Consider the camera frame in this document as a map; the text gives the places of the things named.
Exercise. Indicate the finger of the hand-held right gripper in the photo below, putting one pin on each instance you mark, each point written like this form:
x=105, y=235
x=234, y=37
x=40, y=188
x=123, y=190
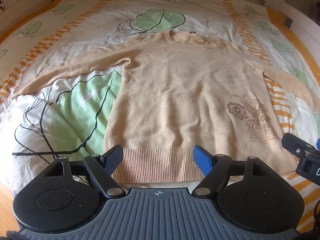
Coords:
x=292, y=141

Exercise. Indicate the white leaf print duvet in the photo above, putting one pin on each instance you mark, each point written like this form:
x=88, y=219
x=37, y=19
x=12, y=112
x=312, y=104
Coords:
x=75, y=105

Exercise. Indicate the yellow bed sheet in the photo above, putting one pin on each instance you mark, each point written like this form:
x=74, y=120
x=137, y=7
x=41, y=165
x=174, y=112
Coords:
x=275, y=15

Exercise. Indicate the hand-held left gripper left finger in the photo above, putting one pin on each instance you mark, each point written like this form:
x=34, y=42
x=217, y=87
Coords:
x=113, y=158

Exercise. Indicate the beige knit sweater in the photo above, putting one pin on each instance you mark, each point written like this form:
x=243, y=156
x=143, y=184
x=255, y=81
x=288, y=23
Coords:
x=175, y=92

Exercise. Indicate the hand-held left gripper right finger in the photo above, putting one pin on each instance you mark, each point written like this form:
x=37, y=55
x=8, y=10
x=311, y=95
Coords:
x=201, y=158

